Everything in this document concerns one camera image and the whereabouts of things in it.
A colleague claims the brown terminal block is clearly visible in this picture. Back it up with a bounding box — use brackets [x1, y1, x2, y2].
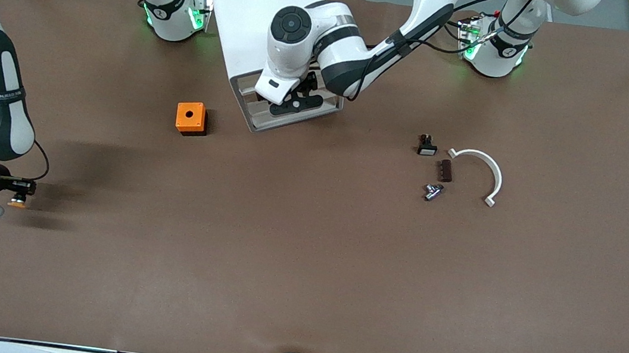
[434, 158, 455, 184]

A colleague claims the silver metal fitting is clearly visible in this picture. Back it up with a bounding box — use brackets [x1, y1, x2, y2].
[423, 182, 446, 204]

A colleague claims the brown table cover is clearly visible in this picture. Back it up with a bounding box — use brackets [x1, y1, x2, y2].
[0, 0, 629, 353]

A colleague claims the white curved plastic clip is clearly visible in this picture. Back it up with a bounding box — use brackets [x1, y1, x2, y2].
[442, 146, 506, 209]

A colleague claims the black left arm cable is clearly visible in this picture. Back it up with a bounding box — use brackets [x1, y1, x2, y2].
[348, 0, 529, 121]

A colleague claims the orange button enclosure box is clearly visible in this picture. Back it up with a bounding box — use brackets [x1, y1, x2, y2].
[174, 100, 210, 139]

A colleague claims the small black switch module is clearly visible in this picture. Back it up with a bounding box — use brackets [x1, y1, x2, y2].
[417, 133, 440, 157]

